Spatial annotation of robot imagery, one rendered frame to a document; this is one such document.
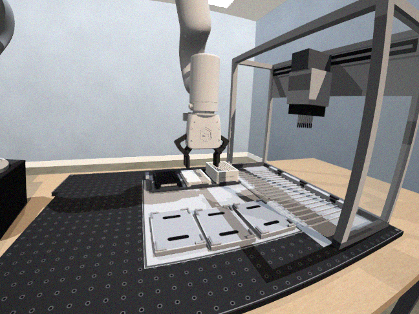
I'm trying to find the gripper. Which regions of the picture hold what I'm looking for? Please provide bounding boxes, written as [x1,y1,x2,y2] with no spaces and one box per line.
[174,112,229,169]

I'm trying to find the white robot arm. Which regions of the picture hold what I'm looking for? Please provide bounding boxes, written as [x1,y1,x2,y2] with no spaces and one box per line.
[0,0,220,114]

